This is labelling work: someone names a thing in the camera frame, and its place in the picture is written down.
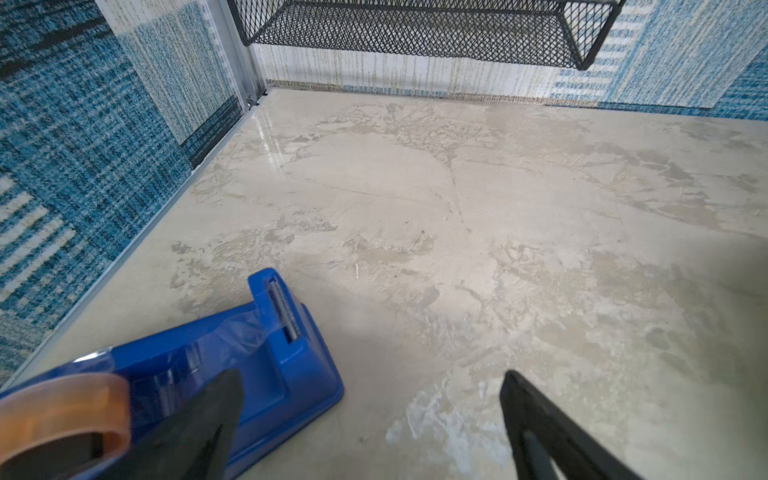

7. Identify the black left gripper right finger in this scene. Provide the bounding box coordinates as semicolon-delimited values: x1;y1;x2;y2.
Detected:
499;370;639;480

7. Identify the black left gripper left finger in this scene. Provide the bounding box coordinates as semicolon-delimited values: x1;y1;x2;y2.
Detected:
98;369;245;479

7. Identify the blue tape dispenser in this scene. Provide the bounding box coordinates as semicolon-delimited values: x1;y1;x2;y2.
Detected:
1;268;344;479

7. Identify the black mesh shelf rack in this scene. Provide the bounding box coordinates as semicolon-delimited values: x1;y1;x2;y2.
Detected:
228;0;624;71

